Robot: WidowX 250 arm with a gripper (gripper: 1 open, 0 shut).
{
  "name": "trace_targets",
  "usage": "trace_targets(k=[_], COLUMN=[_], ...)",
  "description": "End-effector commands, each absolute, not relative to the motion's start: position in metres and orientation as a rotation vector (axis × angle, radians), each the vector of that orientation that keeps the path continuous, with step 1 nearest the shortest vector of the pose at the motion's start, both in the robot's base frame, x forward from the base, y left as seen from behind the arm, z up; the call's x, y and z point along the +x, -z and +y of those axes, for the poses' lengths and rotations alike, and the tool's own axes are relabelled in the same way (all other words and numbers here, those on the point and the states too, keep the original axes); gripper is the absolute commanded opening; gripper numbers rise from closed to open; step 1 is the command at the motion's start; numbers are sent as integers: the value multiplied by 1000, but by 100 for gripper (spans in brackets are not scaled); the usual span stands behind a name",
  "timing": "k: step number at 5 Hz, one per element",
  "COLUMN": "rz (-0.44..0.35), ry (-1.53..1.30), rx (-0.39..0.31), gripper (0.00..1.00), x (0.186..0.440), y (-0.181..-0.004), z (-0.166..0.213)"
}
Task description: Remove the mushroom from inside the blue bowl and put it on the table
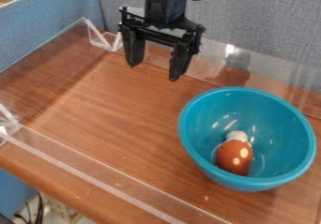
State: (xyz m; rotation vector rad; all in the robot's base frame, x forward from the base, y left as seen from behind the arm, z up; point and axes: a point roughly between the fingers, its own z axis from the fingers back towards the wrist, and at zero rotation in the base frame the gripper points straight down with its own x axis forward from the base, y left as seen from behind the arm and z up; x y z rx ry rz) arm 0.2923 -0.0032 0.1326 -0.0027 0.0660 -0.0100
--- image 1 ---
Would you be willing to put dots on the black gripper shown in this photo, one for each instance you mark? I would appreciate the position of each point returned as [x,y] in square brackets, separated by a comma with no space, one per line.
[181,34]

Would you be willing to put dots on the brown spotted toy mushroom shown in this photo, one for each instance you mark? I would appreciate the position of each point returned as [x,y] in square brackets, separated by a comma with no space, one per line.
[234,153]

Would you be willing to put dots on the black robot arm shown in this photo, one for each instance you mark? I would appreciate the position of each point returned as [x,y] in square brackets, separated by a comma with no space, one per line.
[165,11]

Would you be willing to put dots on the blue plastic bowl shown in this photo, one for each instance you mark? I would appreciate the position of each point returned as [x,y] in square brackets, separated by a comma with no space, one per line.
[280,133]

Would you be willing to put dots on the clear acrylic back barrier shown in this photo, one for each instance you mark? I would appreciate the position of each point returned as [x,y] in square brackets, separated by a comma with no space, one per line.
[226,65]

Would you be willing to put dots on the clear acrylic barrier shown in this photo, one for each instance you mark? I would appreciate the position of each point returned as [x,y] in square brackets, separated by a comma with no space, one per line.
[35,78]
[226,65]
[119,184]

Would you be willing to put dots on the blue partition panel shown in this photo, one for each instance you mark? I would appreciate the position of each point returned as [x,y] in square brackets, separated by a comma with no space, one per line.
[30,22]

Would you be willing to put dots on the clear acrylic left barrier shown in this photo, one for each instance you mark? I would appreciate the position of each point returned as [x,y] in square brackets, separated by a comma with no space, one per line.
[35,78]

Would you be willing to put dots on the clear acrylic front barrier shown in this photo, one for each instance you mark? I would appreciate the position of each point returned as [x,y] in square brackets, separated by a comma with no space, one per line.
[119,184]

